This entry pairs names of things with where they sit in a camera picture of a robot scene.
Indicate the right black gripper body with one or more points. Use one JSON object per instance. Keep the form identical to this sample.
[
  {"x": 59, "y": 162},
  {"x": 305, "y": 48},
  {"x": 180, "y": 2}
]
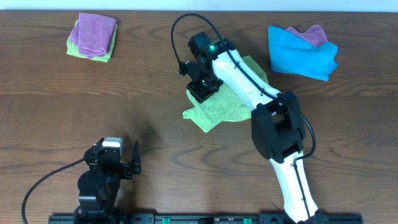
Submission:
[{"x": 204, "y": 86}]

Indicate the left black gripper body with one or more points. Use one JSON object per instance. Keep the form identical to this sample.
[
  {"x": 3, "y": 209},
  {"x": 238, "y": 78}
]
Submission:
[{"x": 127, "y": 173}]

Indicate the green microfibre cloth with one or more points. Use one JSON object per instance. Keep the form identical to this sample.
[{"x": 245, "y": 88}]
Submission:
[{"x": 224, "y": 105}]

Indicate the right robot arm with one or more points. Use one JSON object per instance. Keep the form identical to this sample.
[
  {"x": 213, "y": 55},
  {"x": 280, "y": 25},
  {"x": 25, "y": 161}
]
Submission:
[{"x": 277, "y": 125}]

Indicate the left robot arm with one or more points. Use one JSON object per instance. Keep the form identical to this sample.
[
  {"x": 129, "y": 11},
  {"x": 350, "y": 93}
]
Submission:
[{"x": 99, "y": 185}]

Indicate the blue crumpled cloth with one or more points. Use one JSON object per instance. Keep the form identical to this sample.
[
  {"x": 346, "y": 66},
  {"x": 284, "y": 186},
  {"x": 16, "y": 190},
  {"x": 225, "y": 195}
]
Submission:
[{"x": 291, "y": 54}]

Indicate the folded green cloth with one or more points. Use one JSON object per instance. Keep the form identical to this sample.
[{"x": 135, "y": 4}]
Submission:
[{"x": 73, "y": 50}]

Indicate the folded purple cloth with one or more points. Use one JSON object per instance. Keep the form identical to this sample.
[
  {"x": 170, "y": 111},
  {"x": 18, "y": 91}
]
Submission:
[{"x": 93, "y": 34}]

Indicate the purple crumpled cloth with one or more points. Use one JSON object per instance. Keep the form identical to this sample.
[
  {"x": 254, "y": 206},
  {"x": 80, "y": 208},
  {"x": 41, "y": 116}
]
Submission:
[{"x": 315, "y": 35}]

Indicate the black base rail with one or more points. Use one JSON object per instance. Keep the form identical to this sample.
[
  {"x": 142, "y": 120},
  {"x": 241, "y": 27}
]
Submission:
[{"x": 147, "y": 218}]

